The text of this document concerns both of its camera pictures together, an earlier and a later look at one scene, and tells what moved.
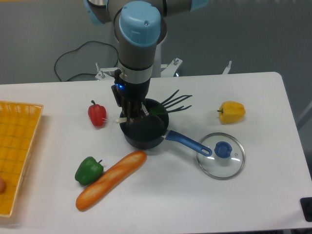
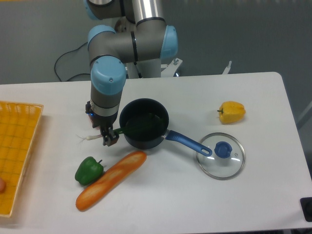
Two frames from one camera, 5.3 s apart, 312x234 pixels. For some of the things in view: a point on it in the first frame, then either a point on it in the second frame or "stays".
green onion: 163,108 to 139,126
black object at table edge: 306,203 stays
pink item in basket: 3,186 stays
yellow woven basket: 19,123 stays
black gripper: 130,97 to 109,137
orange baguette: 112,178 stays
